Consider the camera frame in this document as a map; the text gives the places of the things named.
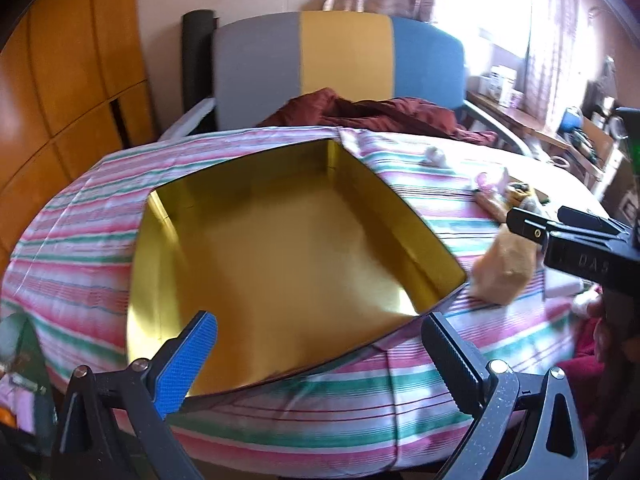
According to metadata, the wooden wardrobe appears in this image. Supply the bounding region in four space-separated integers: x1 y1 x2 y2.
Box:
1 0 160 260

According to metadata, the red clothing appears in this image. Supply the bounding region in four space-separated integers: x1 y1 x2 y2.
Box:
559 285 617 458

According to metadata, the yellow sponge block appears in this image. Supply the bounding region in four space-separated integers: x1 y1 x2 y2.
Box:
470 224 538 306

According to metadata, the pink hair roller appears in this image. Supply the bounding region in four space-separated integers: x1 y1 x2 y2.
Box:
475 171 509 195

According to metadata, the striped bed sheet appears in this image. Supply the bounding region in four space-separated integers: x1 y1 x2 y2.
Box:
1 127 601 478

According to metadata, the grey yellow blue headboard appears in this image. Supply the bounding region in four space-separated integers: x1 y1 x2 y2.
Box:
213 11 466 130

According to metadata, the wooden desk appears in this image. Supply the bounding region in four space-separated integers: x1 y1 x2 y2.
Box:
466 91 591 162

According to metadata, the dark red blanket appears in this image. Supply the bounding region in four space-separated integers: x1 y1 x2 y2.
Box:
258 88 498 148

